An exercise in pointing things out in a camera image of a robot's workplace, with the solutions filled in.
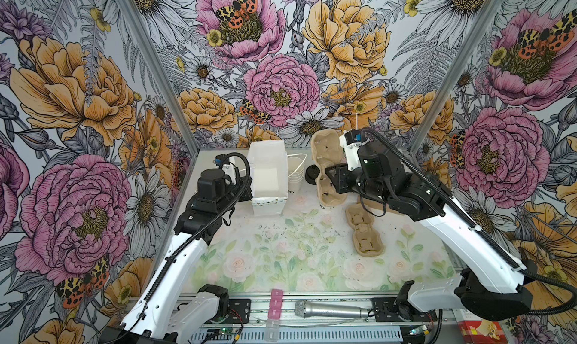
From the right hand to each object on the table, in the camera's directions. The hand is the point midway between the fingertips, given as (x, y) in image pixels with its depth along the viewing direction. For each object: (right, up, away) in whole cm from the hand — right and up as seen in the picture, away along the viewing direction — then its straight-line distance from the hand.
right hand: (332, 176), depth 64 cm
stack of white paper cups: (-10, -2, +31) cm, 32 cm away
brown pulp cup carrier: (+17, -25, +24) cm, 39 cm away
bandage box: (+42, -44, +5) cm, 61 cm away
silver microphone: (-7, -42, +8) cm, 43 cm away
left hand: (-25, -3, +11) cm, 27 cm away
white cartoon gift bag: (-21, +4, +25) cm, 33 cm away
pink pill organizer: (-17, -46, +7) cm, 49 cm away
